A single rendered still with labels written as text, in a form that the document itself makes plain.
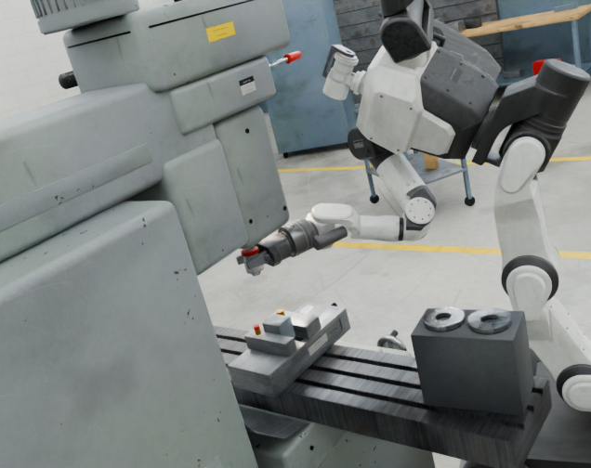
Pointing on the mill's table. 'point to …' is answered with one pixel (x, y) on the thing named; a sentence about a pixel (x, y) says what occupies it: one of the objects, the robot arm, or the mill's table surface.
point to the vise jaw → (304, 324)
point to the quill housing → (253, 173)
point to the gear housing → (221, 94)
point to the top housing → (175, 43)
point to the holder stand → (474, 359)
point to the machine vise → (286, 352)
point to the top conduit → (68, 80)
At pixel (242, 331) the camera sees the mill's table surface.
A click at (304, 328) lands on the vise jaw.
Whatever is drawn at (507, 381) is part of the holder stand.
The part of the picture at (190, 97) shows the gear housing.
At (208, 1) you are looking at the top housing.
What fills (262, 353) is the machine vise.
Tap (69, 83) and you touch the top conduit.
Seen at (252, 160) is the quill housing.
